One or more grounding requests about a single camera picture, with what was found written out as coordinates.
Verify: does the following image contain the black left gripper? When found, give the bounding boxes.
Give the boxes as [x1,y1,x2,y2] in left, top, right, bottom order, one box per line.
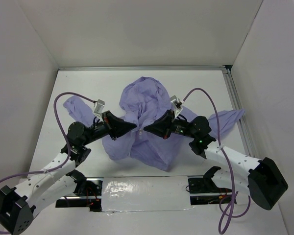
[82,110,136,145]

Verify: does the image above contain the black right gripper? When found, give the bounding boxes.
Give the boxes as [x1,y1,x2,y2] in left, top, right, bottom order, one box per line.
[144,109,197,139]

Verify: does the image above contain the lavender zip jacket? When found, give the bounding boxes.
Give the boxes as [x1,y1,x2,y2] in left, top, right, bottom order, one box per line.
[63,77,245,171]

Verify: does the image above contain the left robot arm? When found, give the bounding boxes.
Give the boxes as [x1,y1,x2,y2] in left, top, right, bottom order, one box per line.
[0,111,137,235]

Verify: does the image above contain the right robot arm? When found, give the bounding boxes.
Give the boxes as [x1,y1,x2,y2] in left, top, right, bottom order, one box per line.
[144,110,288,210]

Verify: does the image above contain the white taped front panel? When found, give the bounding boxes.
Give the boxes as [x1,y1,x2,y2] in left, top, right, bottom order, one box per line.
[101,176,192,212]

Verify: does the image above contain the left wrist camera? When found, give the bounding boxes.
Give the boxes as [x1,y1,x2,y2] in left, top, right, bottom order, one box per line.
[93,99,105,119]

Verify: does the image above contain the aluminium frame rail back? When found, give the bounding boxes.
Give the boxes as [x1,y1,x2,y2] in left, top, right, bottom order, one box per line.
[58,66,231,72]

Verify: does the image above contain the aluminium frame rail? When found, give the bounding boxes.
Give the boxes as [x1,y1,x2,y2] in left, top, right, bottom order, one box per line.
[58,66,231,72]
[222,65,265,173]

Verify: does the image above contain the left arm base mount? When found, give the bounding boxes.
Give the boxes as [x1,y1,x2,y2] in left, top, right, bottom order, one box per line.
[55,178,103,212]

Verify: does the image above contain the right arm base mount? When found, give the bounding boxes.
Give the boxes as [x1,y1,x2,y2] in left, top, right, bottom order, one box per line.
[185,166,231,205]

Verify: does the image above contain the aluminium frame rail right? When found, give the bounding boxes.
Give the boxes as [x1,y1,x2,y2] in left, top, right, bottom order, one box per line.
[222,65,265,173]

